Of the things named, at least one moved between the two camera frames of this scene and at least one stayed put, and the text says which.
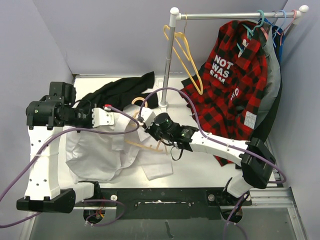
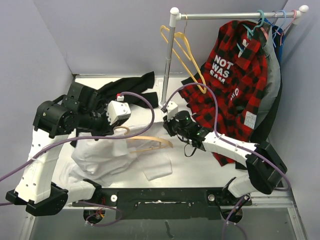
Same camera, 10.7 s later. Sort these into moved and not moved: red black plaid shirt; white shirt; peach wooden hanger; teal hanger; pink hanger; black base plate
Moved: white shirt; peach wooden hanger
Not moved: pink hanger; red black plaid shirt; black base plate; teal hanger
